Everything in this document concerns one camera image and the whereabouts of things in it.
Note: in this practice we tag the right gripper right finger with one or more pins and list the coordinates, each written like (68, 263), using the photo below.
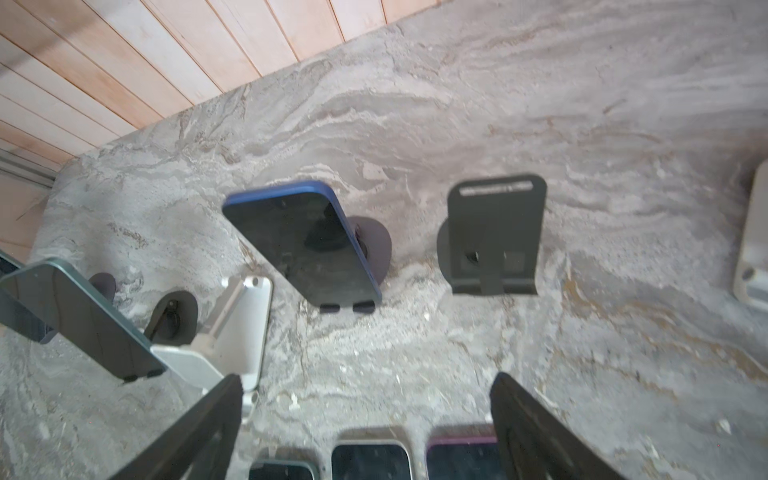
(533, 444)

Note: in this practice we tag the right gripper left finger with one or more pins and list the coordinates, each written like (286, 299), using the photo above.
(197, 446)

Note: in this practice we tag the purple edged phone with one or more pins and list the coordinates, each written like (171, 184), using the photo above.
(464, 458)

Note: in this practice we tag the white stand middle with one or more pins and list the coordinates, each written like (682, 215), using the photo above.
(231, 341)

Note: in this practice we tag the dark stand under green phone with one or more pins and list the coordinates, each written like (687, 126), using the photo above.
(174, 320)

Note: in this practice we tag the dark stand far left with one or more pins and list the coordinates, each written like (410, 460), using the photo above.
(105, 284)

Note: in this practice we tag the green edged phone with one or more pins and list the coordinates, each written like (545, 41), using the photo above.
(63, 299)

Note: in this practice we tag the dark round phone stand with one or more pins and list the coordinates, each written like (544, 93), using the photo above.
(488, 245)

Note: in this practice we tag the blue edged phone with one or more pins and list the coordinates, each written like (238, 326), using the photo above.
(301, 230)

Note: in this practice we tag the dark stand under blue phone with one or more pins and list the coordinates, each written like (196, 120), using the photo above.
(376, 243)

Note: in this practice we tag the white folding phone stand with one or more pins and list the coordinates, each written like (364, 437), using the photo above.
(750, 280)

